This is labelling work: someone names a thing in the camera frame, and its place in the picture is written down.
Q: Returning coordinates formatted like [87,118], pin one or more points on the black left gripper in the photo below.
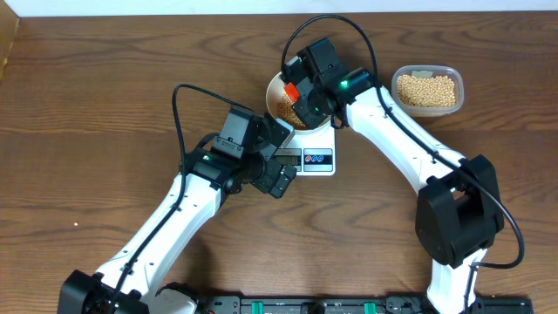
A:
[264,182]

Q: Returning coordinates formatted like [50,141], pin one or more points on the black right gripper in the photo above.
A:
[309,119]

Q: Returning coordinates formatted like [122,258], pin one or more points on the red measuring scoop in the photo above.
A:
[292,92]

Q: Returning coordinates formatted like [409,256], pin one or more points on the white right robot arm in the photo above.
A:
[459,211]

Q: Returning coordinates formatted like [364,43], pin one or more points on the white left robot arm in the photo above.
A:
[130,282]

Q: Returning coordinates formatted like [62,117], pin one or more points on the soybeans in bowl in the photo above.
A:
[286,113]

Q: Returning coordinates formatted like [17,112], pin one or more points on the beige bowl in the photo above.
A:
[273,95]

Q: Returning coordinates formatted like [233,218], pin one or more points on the white digital kitchen scale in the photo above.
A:
[311,152]

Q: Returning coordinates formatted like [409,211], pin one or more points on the clear plastic container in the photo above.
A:
[429,71]

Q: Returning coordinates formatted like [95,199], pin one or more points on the soybeans in container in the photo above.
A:
[426,92]

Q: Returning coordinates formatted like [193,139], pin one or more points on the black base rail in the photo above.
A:
[331,304]

